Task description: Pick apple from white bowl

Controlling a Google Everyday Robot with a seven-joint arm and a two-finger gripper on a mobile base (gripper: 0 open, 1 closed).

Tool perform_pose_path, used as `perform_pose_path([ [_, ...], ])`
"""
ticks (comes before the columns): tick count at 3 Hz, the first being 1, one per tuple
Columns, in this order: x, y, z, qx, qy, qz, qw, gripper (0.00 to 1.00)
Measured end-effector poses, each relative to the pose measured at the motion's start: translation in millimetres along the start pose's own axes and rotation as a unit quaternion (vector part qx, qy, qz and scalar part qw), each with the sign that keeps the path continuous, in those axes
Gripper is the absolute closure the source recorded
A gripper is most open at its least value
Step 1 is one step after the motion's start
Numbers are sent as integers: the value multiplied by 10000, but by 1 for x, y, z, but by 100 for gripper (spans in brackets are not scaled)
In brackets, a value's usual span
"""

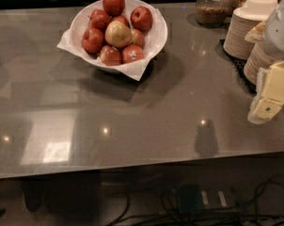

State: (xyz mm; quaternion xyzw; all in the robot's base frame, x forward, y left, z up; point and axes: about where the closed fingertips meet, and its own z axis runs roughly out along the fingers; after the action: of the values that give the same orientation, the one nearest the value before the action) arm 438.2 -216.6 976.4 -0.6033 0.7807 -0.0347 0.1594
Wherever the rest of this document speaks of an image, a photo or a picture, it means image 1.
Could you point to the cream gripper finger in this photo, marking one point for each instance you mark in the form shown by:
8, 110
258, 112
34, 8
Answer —
263, 110

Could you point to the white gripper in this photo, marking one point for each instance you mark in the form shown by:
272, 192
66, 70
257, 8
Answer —
279, 32

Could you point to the white ceramic bowl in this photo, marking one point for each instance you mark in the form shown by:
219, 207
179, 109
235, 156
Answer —
154, 36

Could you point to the red apple with sticker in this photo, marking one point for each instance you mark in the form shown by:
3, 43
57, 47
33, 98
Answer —
132, 53

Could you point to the red apple middle right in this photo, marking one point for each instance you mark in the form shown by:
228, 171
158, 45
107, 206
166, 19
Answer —
137, 38

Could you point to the red apple front left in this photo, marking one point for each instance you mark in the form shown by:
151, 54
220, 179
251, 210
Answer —
110, 56

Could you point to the yellow green apple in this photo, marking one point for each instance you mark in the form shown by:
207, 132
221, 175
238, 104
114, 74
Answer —
118, 34

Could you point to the red apple centre back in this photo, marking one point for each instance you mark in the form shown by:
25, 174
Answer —
121, 19

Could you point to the red apple top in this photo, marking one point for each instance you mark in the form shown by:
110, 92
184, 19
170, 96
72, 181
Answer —
114, 7

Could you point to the red apple upper left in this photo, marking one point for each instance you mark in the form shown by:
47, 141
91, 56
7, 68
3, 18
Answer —
99, 19

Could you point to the right stack of paper plates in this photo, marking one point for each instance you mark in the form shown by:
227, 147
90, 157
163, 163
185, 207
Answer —
257, 59

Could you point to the stack of paper plates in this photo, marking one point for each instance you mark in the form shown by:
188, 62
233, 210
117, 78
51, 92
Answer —
240, 24
257, 59

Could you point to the black mat under plates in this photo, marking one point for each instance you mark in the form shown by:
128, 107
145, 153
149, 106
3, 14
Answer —
239, 66

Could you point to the left stack of paper plates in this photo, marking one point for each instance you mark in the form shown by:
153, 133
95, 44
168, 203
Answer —
240, 24

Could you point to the glass jar of cereal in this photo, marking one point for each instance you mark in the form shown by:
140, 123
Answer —
212, 13

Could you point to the black power adapter box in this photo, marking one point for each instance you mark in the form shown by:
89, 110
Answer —
189, 198

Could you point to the white paper napkin liner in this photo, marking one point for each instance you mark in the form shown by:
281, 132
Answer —
134, 70

